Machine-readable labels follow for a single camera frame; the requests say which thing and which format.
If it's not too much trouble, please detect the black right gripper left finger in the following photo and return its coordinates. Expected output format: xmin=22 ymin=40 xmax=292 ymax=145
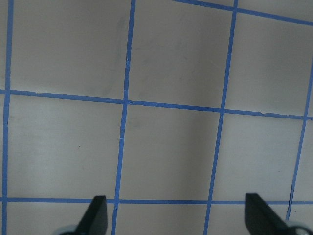
xmin=77 ymin=195 xmax=108 ymax=235

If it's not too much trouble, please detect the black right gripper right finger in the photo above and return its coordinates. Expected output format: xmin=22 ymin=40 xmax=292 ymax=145
xmin=245 ymin=193 xmax=289 ymax=235

